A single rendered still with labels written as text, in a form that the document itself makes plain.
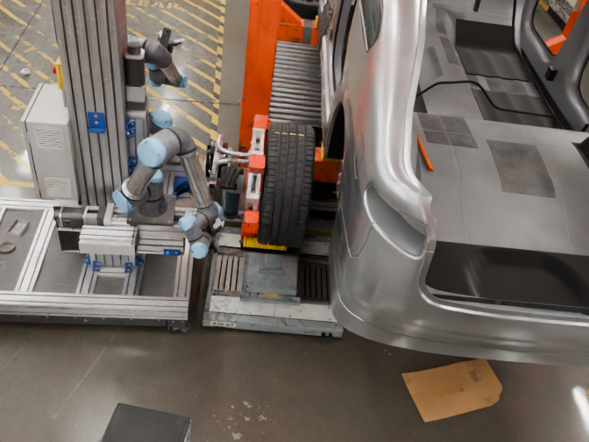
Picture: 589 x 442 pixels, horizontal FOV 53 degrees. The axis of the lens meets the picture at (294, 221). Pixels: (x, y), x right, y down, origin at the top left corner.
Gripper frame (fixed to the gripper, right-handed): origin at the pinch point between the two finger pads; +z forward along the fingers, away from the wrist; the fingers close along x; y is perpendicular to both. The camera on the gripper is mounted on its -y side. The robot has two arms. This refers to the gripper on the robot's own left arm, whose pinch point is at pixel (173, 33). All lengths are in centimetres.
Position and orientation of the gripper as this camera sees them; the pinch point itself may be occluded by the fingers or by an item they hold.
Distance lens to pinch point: 369.3
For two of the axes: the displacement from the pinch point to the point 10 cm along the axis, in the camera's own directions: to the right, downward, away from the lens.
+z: 1.9, -6.5, 7.4
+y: -2.6, 6.9, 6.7
